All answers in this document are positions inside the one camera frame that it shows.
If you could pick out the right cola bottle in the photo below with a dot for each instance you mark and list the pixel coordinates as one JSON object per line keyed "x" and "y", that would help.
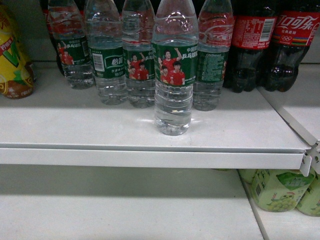
{"x": 294, "y": 31}

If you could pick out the barcode label water bottle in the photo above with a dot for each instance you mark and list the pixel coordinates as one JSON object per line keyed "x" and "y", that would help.
{"x": 104, "y": 35}

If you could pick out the lower white shelf board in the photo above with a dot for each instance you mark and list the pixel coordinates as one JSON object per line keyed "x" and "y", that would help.
{"x": 112, "y": 203}

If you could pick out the middle rear water bottle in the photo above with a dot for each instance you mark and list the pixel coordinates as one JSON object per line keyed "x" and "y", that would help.
{"x": 138, "y": 20}

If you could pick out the left cola bottle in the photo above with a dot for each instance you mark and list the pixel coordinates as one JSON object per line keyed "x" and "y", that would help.
{"x": 254, "y": 23}

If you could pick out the yellow lemon tea bottle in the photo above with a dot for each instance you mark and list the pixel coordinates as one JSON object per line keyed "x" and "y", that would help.
{"x": 16, "y": 68}

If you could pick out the clear water bottle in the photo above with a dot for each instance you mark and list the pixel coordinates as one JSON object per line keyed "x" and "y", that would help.
{"x": 175, "y": 49}

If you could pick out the far left water bottle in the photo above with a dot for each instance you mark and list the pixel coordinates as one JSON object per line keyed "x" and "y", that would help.
{"x": 68, "y": 31}

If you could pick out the green grape drink bottle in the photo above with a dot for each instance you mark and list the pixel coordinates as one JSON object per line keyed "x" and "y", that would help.
{"x": 279, "y": 190}

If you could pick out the cola bottle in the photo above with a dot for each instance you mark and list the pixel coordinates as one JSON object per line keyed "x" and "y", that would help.
{"x": 294, "y": 31}
{"x": 254, "y": 23}

